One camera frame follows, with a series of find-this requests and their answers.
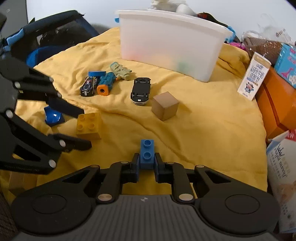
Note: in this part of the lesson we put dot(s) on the white plastic bag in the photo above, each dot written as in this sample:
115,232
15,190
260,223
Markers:
167,5

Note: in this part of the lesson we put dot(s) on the dark blue bag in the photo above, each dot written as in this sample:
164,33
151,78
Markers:
41,39

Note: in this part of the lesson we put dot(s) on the red black helmet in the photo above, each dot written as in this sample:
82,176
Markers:
209,17

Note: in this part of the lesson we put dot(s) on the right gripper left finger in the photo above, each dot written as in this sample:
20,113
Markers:
113,178

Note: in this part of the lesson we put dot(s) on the small blue brick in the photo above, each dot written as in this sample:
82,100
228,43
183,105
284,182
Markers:
147,154

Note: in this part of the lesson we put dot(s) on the orange box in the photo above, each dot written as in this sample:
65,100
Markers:
276,101

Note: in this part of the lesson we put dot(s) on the white plastic bin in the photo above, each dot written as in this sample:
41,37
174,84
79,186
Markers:
182,43

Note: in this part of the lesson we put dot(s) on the milk carton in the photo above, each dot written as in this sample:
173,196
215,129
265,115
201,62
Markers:
254,76

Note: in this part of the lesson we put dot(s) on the diaper pack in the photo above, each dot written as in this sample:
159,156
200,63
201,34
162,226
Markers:
281,174

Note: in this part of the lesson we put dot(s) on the blue round disc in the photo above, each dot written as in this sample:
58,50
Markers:
96,73

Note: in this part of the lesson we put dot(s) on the pale green toy vehicle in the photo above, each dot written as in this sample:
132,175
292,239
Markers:
120,71

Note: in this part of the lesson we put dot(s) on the yellow cloth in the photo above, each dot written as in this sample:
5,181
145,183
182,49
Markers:
190,122

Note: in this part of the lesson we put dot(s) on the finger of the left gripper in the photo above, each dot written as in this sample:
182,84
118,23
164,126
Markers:
62,106
69,143

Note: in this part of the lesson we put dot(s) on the teal orange toy cylinder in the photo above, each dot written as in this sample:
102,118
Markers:
105,84

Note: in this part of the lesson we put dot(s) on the yellow square brick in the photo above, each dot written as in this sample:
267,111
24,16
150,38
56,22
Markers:
89,126

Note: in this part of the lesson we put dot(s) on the blue dinosaur box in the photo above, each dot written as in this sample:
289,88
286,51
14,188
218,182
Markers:
285,64

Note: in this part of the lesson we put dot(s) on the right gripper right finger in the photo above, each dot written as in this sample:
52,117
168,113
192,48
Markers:
174,174

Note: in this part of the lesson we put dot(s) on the dark racing toy car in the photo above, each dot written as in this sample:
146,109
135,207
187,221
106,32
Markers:
89,87

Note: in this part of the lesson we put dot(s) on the black toy car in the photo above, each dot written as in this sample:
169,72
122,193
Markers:
141,90

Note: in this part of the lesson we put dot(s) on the brown wooden cube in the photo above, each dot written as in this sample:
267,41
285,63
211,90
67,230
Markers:
164,106

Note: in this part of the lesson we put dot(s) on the white round ball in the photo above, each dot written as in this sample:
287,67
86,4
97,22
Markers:
185,10

